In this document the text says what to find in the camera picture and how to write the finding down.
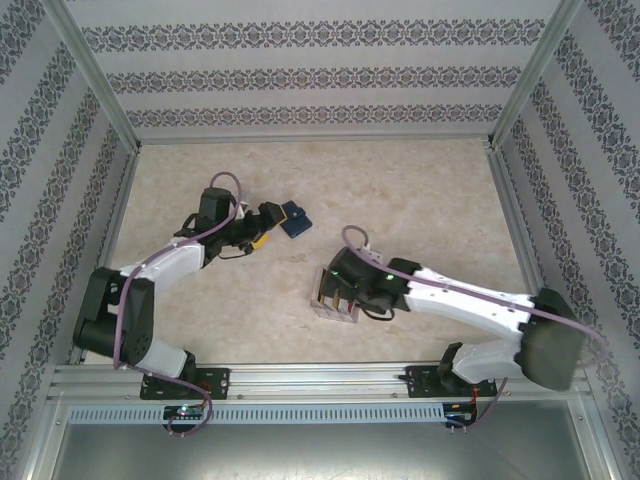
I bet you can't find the blue card holder wallet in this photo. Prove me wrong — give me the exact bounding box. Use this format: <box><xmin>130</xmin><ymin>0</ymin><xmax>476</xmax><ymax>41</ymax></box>
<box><xmin>278</xmin><ymin>199</ymin><xmax>314</xmax><ymax>239</ymax></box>

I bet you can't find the small controller board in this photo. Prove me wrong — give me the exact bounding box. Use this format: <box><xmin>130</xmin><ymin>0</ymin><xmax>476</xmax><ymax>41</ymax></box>
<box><xmin>163</xmin><ymin>405</ymin><xmax>207</xmax><ymax>421</ymax></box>
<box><xmin>444</xmin><ymin>402</ymin><xmax>479</xmax><ymax>422</ymax></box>

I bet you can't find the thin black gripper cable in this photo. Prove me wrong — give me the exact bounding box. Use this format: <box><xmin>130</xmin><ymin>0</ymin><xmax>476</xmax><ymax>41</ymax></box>
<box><xmin>357</xmin><ymin>299</ymin><xmax>402</xmax><ymax>322</ymax></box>
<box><xmin>219</xmin><ymin>244</ymin><xmax>257</xmax><ymax>262</ymax></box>

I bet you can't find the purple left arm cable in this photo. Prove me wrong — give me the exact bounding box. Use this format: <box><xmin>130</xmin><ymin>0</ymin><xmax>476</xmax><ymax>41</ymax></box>
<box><xmin>112</xmin><ymin>171</ymin><xmax>250</xmax><ymax>440</ymax></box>

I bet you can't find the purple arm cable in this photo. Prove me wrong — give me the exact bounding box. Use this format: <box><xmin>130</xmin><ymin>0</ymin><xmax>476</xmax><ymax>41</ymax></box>
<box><xmin>342</xmin><ymin>225</ymin><xmax>609</xmax><ymax>434</ymax></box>
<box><xmin>112</xmin><ymin>171</ymin><xmax>250</xmax><ymax>440</ymax></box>

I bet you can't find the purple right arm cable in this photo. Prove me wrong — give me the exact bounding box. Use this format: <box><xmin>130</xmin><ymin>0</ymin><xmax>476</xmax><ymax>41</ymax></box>
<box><xmin>342</xmin><ymin>225</ymin><xmax>609</xmax><ymax>434</ymax></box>

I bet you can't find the aluminium front rail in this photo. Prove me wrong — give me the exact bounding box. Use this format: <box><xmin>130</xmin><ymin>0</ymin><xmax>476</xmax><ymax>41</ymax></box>
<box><xmin>47</xmin><ymin>362</ymin><xmax>590</xmax><ymax>402</ymax></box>

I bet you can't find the aluminium side rail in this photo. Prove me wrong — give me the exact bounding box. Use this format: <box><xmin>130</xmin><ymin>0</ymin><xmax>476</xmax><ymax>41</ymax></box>
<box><xmin>485</xmin><ymin>144</ymin><xmax>559</xmax><ymax>360</ymax></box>
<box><xmin>68</xmin><ymin>144</ymin><xmax>144</xmax><ymax>365</ymax></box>

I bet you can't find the slotted grey cable duct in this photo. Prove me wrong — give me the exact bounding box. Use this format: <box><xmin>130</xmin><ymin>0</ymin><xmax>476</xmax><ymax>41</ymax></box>
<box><xmin>67</xmin><ymin>403</ymin><xmax>447</xmax><ymax>424</ymax></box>

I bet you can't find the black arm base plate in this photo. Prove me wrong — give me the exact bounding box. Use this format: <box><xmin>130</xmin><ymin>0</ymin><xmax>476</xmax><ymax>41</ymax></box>
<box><xmin>139</xmin><ymin>367</ymin><xmax>232</xmax><ymax>401</ymax></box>
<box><xmin>407</xmin><ymin>364</ymin><xmax>499</xmax><ymax>399</ymax></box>

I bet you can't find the aluminium frame post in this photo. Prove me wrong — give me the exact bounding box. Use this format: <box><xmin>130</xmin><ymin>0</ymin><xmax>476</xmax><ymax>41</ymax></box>
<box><xmin>487</xmin><ymin>0</ymin><xmax>586</xmax><ymax>149</ymax></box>
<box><xmin>49</xmin><ymin>0</ymin><xmax>142</xmax><ymax>149</ymax></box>

